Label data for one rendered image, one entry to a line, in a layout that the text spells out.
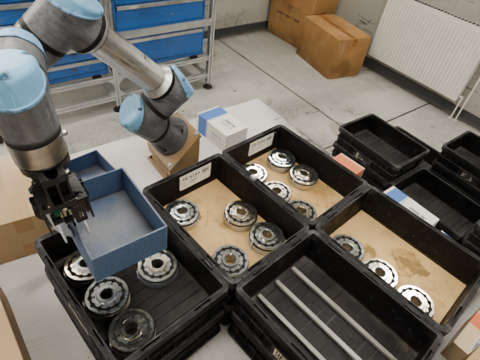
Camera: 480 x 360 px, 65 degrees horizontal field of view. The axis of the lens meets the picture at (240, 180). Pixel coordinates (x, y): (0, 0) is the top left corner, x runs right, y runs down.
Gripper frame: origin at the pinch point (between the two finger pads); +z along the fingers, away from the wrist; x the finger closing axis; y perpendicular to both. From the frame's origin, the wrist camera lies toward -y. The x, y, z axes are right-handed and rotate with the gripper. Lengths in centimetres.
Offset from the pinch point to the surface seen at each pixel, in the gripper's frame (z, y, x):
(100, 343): 19.0, 14.6, -4.2
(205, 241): 31.6, -2.7, 31.0
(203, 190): 32, -21, 42
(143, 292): 30.2, 3.1, 9.2
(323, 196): 35, 1, 76
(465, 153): 78, -1, 207
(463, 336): 40, 57, 77
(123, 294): 26.7, 2.7, 4.4
